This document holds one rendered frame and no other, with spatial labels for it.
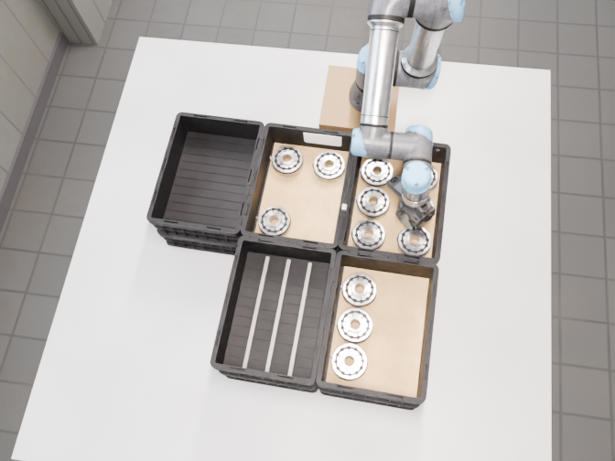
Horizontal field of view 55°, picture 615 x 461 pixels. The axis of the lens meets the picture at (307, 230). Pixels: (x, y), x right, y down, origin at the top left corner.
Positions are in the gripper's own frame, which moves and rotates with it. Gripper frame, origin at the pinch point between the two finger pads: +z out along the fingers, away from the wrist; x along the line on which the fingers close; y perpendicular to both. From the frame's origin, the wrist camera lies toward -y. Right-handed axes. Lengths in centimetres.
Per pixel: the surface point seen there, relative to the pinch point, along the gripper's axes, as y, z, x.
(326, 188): -23.6, 0.4, -15.6
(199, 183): -50, -3, -48
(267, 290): -6, -3, -50
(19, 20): -203, 38, -75
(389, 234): 1.2, 1.2, -8.9
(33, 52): -199, 55, -80
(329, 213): -15.8, 0.0, -19.7
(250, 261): -17, -3, -49
